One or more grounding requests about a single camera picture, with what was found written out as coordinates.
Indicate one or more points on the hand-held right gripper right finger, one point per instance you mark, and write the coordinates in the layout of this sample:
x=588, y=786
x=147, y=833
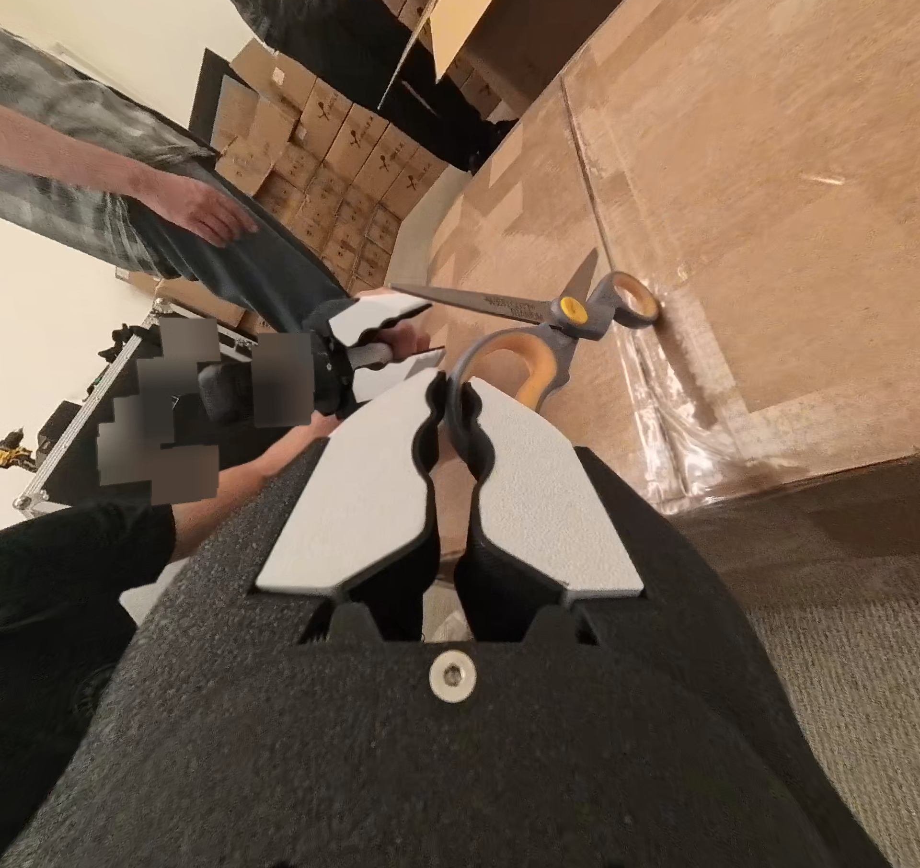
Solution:
x=553, y=509

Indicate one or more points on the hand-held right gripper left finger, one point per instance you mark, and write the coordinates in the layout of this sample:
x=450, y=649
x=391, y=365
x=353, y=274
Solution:
x=345, y=494

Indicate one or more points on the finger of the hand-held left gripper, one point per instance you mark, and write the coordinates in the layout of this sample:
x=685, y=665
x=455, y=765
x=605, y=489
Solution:
x=374, y=315
x=399, y=373

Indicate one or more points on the grey orange scissors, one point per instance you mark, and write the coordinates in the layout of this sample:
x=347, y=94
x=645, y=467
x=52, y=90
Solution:
x=503, y=305

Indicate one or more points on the large brown cardboard box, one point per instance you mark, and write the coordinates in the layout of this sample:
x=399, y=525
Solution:
x=755, y=200

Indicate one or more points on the another person's forearm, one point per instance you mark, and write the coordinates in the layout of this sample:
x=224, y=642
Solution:
x=86, y=149

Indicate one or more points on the person's left hand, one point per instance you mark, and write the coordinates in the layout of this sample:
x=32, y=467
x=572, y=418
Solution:
x=406, y=342

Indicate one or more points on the stack of small cardboard boxes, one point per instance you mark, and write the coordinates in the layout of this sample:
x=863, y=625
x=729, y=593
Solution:
x=338, y=156

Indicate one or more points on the black aluminium flight case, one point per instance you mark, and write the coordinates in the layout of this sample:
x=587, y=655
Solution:
x=65, y=451

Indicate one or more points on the black board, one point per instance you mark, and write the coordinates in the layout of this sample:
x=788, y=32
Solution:
x=208, y=85

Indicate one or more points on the person's black shirt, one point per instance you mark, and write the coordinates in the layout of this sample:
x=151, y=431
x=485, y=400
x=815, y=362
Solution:
x=65, y=631

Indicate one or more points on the open cardboard box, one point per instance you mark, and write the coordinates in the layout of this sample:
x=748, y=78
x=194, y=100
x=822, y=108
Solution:
x=474, y=6

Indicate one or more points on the yellow power drill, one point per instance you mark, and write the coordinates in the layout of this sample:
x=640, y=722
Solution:
x=11, y=448

